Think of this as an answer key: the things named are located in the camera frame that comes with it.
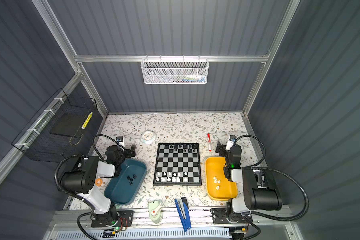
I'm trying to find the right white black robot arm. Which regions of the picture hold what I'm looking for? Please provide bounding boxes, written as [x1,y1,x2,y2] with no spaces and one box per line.
[216,142,310,223]

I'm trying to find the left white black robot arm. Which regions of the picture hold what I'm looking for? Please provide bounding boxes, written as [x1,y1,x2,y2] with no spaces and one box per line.
[54,145,147,227]

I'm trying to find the black chess pieces in tray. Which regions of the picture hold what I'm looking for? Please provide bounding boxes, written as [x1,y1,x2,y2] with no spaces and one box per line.
[127,174,137,185]

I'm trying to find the black white chess board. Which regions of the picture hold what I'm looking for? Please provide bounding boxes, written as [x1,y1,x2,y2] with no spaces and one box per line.
[153,143,202,186]

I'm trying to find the red white marker pen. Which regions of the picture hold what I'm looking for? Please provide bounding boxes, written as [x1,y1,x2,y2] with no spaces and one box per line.
[207,133,212,152]

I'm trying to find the teal plastic tray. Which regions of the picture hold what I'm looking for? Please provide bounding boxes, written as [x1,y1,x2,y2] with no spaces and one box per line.
[104,159,147,206]

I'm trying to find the yellow plastic tray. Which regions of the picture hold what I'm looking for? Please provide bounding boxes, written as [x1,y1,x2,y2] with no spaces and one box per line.
[205,157,238,201]

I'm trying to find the yellow green marker in basket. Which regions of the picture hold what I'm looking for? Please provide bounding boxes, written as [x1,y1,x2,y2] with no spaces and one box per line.
[81,112,93,130]

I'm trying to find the light green tape dispenser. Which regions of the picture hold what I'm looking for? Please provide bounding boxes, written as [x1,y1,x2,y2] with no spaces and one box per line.
[148,200,163,224]

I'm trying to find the blue black stapler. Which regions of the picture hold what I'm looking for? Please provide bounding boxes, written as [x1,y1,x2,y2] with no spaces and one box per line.
[174,197,192,232]

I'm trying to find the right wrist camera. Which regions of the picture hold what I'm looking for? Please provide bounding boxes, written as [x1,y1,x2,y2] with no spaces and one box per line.
[226,135,237,151]

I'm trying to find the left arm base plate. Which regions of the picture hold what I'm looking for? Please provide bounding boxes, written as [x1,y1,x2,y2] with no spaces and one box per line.
[91,210,134,228]

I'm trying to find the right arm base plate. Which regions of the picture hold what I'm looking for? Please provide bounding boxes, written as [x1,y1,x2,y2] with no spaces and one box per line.
[210,208,246,225]

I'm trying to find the black wire side basket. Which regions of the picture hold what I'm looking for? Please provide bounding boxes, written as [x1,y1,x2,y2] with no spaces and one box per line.
[12,92,102,163]

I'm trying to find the white wire wall basket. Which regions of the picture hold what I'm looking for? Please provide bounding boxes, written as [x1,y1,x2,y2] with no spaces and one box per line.
[141,59,210,85]

